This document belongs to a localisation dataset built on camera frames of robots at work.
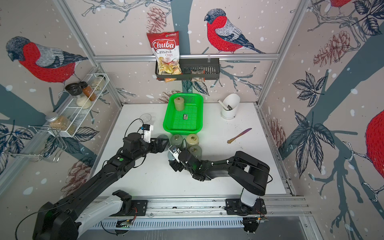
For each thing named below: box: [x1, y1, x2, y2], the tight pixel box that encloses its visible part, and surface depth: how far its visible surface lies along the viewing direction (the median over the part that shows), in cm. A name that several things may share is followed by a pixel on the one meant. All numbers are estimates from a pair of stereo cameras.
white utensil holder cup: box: [221, 93, 241, 120], surface depth 109 cm
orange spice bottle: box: [79, 81, 97, 102], surface depth 78 cm
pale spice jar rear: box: [91, 75, 106, 91], surface depth 88 cm
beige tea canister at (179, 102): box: [174, 97, 185, 112], surface depth 116 cm
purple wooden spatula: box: [227, 128, 253, 144], surface depth 105 cm
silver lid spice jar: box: [45, 113, 73, 131], surface depth 62 cm
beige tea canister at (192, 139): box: [186, 133, 199, 150], surface depth 92 cm
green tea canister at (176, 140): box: [170, 134, 184, 149], surface depth 92 cm
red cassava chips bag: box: [146, 31, 183, 83], surface depth 85 cm
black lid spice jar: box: [65, 82, 92, 110], surface depth 73 cm
